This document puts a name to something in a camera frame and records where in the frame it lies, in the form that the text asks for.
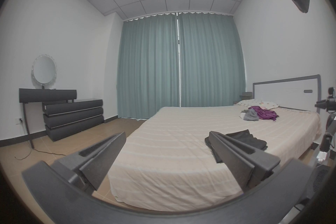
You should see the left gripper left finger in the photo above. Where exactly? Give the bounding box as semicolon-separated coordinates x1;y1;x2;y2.
52;132;127;191

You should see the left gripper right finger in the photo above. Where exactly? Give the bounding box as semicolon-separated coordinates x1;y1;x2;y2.
208;131;281;193

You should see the black T-shirt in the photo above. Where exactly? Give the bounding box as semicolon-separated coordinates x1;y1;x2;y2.
204;129;268;165

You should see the grey garment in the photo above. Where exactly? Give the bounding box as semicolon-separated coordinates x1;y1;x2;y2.
243;108;260;122

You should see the purple satin garment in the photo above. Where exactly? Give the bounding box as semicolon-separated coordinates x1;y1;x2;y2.
248;105;279;122

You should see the bed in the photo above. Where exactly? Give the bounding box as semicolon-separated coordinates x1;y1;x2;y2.
108;75;322;204

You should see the white printed pillow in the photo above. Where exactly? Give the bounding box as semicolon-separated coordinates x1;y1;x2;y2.
236;99;280;109

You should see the grey bedside table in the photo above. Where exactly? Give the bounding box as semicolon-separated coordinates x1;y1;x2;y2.
233;92;253;105

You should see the round white mirror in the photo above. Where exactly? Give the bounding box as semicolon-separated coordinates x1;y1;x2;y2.
32;54;58;90

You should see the black cable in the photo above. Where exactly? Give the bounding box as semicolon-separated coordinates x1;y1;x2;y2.
14;140;67;160

